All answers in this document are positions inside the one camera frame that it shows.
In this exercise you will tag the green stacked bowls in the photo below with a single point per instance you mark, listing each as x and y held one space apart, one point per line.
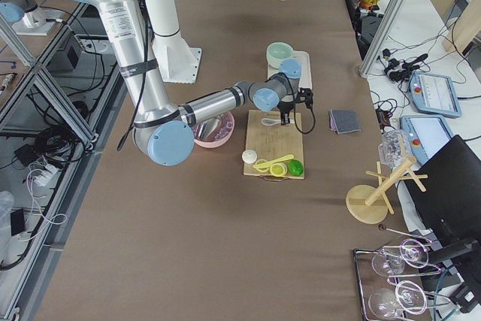
277 52

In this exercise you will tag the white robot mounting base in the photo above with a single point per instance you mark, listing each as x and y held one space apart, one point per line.
178 62

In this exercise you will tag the lemon slice under knife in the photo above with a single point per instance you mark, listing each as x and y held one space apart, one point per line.
261 163

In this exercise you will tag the wine glass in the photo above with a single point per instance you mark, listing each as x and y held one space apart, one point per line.
390 261
394 304

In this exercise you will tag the pink bowl with ice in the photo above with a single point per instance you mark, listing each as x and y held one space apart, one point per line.
221 135

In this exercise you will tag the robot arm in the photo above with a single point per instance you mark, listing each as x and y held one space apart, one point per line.
150 51

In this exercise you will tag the lower wine glass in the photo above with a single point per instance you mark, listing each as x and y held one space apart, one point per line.
394 304

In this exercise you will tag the cream rabbit tray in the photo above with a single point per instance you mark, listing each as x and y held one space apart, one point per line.
304 59

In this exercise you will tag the white garlic bulb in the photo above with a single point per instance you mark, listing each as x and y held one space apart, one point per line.
249 156

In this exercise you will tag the wooden cutting board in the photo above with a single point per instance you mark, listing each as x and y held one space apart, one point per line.
272 142

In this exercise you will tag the upper wine glass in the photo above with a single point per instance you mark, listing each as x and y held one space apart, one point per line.
390 261

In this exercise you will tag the yellow plastic knife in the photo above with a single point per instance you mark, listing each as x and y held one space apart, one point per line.
280 159

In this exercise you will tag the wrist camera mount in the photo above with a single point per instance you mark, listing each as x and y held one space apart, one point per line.
305 95

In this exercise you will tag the front lemon slice stack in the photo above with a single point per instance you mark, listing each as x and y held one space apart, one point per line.
278 169

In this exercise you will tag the metal ice scoop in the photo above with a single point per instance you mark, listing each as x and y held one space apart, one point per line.
206 128

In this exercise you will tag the green lime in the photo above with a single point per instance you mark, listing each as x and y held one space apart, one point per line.
295 168

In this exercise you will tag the far teach pendant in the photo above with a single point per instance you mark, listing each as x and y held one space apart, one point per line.
434 94

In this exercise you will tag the glass mug on rack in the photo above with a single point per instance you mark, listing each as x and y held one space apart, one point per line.
394 146

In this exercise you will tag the third robot base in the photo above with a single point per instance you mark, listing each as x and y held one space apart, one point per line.
26 17

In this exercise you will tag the wooden cup rack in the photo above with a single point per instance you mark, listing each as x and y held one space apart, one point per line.
370 204

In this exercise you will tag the near teach pendant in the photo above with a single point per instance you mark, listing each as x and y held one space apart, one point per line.
426 134

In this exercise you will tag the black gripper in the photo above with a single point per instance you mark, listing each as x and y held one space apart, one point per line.
286 107

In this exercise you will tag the aluminium frame post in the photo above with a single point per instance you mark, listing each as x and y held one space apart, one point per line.
392 10

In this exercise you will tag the white ceramic spoon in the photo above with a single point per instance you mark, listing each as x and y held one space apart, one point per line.
272 122

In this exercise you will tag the black monitor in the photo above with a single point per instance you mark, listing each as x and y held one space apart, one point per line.
450 205

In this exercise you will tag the grey and purple cloth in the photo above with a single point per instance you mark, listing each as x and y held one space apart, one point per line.
344 121

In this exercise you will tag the teach pendant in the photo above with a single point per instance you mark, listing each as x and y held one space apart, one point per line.
426 134
434 94

